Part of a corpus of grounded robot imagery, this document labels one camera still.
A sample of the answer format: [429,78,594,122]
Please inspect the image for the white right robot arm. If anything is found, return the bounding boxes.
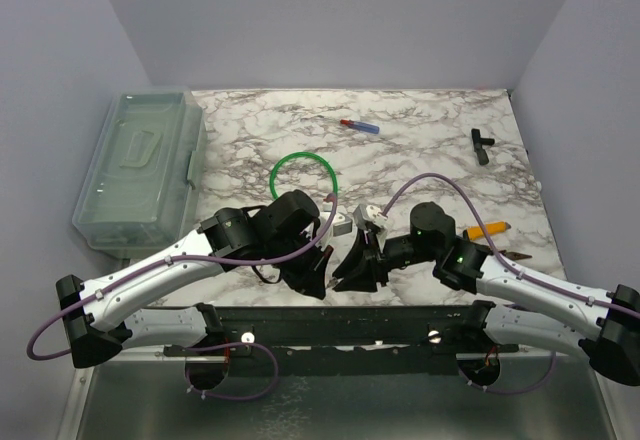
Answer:
[333,202,639,386]

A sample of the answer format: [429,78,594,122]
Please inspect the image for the yellow utility knife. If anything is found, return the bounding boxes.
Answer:
[463,221,511,241]

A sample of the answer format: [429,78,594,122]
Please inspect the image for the yellow handled pliers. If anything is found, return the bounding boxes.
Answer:
[497,250,532,262]

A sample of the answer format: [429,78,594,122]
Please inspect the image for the clear plastic storage box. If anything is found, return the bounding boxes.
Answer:
[72,88,207,259]

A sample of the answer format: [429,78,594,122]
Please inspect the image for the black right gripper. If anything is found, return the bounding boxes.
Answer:
[332,228,439,293]

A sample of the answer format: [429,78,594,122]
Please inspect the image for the blue red small screwdriver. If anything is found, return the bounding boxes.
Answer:
[340,119,380,135]

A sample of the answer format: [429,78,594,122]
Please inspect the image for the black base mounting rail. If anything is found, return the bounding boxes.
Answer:
[164,301,495,376]

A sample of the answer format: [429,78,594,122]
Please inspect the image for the green cable lock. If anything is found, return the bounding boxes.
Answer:
[268,151,339,199]

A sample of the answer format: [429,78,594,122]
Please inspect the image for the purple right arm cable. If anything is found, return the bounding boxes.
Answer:
[382,173,640,395]

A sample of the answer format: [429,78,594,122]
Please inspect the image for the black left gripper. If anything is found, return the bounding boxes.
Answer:
[266,232,335,301]

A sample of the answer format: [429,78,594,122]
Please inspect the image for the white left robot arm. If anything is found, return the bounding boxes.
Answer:
[56,190,337,368]

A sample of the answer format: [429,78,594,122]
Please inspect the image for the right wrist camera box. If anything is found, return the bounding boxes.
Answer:
[353,204,388,232]

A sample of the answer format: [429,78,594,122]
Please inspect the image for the black T-shaped tool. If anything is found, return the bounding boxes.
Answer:
[471,128,495,166]

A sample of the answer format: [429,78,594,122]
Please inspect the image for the spare silver keys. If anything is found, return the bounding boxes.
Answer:
[252,267,277,284]

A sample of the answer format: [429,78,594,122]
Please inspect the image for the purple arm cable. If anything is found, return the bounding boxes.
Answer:
[382,173,640,395]
[25,192,339,402]

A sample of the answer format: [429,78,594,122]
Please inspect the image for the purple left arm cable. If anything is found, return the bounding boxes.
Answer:
[25,192,339,402]

